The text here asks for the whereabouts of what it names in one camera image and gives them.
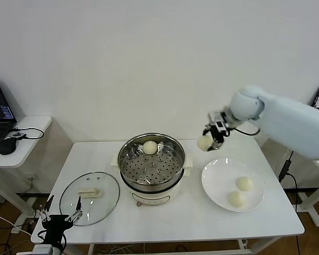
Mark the white round plate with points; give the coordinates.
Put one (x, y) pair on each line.
(220, 180)

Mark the black computer mouse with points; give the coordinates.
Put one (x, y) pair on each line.
(7, 146)

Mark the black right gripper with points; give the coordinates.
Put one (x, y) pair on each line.
(218, 136)

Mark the white main table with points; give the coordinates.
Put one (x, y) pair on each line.
(175, 223)

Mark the white steamed baozi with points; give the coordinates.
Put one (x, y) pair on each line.
(150, 147)
(204, 143)
(244, 183)
(236, 199)

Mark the black laptop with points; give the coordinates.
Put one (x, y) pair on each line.
(0, 106)

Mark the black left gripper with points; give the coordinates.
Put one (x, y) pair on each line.
(57, 224)

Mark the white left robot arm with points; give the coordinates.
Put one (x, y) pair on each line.
(46, 250)

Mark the cream electric pot base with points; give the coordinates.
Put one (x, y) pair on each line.
(159, 197)

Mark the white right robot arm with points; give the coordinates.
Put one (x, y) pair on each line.
(287, 119)

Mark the white wall outlet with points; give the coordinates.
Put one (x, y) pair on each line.
(32, 177)

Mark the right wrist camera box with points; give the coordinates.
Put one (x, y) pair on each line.
(220, 125)

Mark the stainless steel steamer basket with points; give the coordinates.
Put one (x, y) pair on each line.
(151, 170)

